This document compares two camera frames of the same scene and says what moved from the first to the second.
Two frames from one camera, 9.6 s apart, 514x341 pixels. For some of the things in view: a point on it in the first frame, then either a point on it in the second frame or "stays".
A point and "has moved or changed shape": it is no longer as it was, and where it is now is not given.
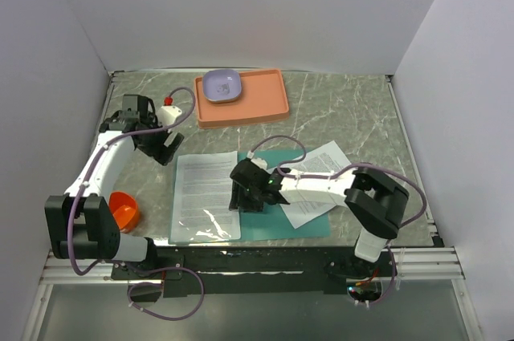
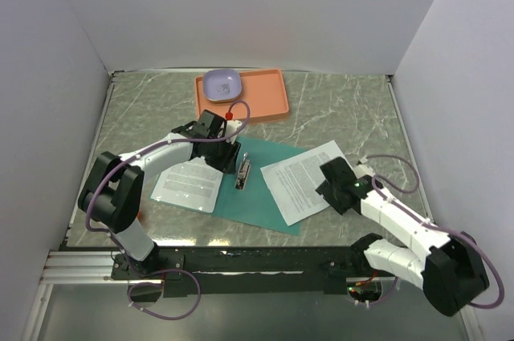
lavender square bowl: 222,85 stays
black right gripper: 238,200 to 326,190
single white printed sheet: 200,199 has moved or changed shape
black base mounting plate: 252,271 stays
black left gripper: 161,153 to 228,162
